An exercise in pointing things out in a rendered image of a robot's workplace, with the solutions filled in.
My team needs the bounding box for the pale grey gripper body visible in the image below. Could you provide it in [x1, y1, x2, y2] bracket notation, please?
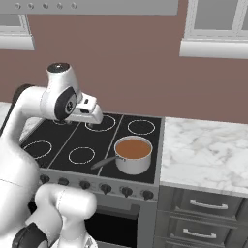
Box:
[66, 104, 105, 126]

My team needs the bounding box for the black hob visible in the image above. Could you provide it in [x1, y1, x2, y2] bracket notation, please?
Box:
[19, 110, 166, 185]

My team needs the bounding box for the grey oven door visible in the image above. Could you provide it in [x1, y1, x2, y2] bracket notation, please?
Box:
[84, 202, 141, 248]

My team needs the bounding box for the grey extractor hood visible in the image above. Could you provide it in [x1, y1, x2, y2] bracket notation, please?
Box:
[0, 0, 179, 16]

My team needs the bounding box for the brown hot chocolate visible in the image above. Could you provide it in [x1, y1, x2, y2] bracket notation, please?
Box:
[115, 138, 152, 160]

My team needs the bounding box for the steel saucepan with handle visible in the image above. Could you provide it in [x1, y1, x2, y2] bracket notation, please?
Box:
[90, 135, 154, 175]

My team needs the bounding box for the white framed window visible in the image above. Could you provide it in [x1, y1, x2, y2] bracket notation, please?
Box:
[178, 0, 248, 60]
[0, 14, 36, 51]

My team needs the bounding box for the grey oven range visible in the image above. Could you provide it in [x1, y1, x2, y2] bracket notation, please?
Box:
[28, 110, 167, 248]

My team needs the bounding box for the silver drawer handle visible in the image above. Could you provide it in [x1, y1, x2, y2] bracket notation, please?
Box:
[182, 228, 218, 240]
[189, 199, 229, 211]

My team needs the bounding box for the grey drawer front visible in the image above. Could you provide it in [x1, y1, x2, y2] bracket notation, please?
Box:
[169, 217, 239, 246]
[178, 188, 244, 222]

